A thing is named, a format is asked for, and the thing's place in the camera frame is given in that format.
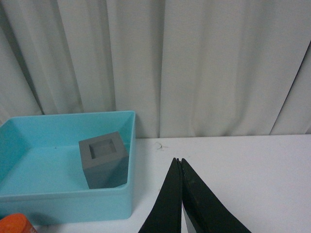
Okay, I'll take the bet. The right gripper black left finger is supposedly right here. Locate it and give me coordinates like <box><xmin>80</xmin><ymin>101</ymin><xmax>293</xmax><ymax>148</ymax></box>
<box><xmin>139</xmin><ymin>158</ymin><xmax>182</xmax><ymax>233</ymax></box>

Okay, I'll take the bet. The white pleated curtain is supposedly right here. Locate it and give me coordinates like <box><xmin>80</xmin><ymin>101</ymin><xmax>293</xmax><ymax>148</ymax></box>
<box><xmin>0</xmin><ymin>0</ymin><xmax>311</xmax><ymax>138</ymax></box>

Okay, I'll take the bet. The orange cylindrical part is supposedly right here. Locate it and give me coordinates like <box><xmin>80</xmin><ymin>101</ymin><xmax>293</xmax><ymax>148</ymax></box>
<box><xmin>0</xmin><ymin>213</ymin><xmax>37</xmax><ymax>233</ymax></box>

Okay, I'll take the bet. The light blue plastic box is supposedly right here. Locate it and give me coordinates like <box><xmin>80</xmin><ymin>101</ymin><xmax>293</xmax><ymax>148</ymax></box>
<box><xmin>0</xmin><ymin>111</ymin><xmax>136</xmax><ymax>225</ymax></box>

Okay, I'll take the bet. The gray cube with square recess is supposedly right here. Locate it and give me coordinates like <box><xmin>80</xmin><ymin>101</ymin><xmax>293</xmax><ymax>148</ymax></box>
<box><xmin>79</xmin><ymin>132</ymin><xmax>129</xmax><ymax>189</ymax></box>

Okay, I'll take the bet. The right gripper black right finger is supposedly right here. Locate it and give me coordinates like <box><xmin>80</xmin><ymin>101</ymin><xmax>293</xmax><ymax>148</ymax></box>
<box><xmin>181</xmin><ymin>159</ymin><xmax>250</xmax><ymax>233</ymax></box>

